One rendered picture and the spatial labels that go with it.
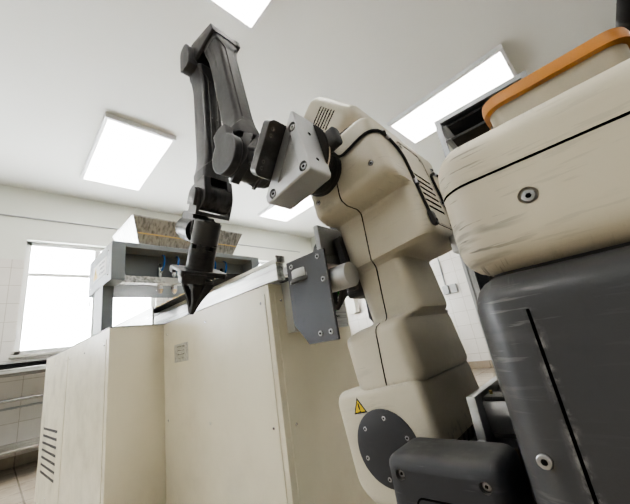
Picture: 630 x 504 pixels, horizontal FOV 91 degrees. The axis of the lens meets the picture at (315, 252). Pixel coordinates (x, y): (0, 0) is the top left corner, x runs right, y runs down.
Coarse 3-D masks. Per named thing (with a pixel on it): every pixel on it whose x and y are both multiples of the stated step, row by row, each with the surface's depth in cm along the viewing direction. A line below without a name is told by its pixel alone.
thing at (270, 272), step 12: (264, 264) 87; (276, 264) 84; (240, 276) 95; (252, 276) 91; (264, 276) 87; (276, 276) 83; (216, 288) 103; (228, 288) 99; (240, 288) 94; (204, 300) 108; (216, 300) 103; (168, 312) 127; (180, 312) 119
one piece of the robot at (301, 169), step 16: (288, 128) 47; (304, 128) 47; (288, 144) 47; (304, 144) 45; (288, 160) 47; (304, 160) 44; (320, 160) 46; (272, 176) 49; (288, 176) 46; (304, 176) 44; (320, 176) 45; (272, 192) 48; (288, 192) 47; (304, 192) 48; (288, 208) 51
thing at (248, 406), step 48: (192, 336) 109; (240, 336) 90; (288, 336) 83; (192, 384) 105; (240, 384) 87; (288, 384) 78; (336, 384) 91; (192, 432) 102; (240, 432) 85; (288, 432) 74; (336, 432) 85; (192, 480) 98; (240, 480) 82; (288, 480) 71; (336, 480) 80
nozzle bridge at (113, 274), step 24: (96, 264) 135; (120, 264) 122; (144, 264) 137; (168, 264) 145; (216, 264) 164; (240, 264) 175; (96, 288) 131; (120, 288) 133; (144, 288) 139; (168, 288) 146; (96, 312) 126
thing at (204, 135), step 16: (192, 48) 74; (192, 64) 73; (192, 80) 75; (208, 80) 73; (208, 96) 72; (208, 112) 70; (208, 128) 69; (208, 144) 68; (208, 160) 66; (208, 176) 64; (224, 176) 68; (208, 192) 63; (224, 192) 66; (208, 208) 65; (224, 208) 67
